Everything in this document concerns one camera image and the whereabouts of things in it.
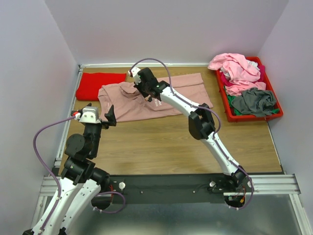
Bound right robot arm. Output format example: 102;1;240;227
129;66;253;192

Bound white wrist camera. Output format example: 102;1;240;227
71;106;101;124
128;67;141;78

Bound red plastic bin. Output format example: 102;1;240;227
215;57;283;122

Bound folded red t-shirt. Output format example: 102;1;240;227
75;72;126;101

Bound light pink t-shirt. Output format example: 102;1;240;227
208;53;266;96

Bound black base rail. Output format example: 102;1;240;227
90;173;260;205

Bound green t-shirt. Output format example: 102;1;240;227
224;84;279;116

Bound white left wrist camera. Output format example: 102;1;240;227
71;106;101;124

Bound magenta t-shirt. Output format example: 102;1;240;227
219;65;265;86

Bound grey t-shirt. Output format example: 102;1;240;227
231;87;278;118

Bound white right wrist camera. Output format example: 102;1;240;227
128;67;141;78

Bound dusty pink graphic t-shirt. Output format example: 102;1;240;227
98;73;213;122

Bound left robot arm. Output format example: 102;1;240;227
24;104;116;235

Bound white printed t-shirt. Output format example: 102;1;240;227
220;60;260;79

